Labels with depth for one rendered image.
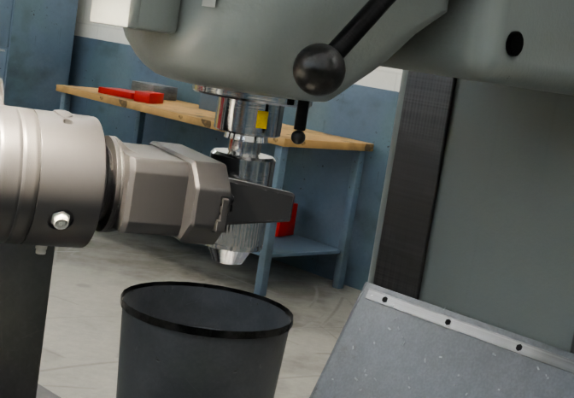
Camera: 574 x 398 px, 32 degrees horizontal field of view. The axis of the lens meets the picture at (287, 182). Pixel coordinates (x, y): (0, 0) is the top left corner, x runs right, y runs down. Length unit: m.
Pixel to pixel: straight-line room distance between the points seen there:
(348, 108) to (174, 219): 5.52
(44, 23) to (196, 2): 7.43
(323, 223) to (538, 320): 5.31
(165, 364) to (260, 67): 2.03
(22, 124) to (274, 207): 0.18
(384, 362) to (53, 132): 0.53
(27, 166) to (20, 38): 7.33
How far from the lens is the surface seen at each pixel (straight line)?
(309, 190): 6.36
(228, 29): 0.62
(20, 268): 1.00
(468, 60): 0.73
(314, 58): 0.57
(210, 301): 3.02
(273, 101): 0.68
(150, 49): 0.67
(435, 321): 1.06
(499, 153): 1.03
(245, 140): 0.71
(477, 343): 1.03
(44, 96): 8.12
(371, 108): 6.06
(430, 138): 1.07
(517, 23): 0.75
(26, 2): 7.97
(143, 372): 2.68
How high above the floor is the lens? 1.34
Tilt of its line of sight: 7 degrees down
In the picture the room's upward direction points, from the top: 9 degrees clockwise
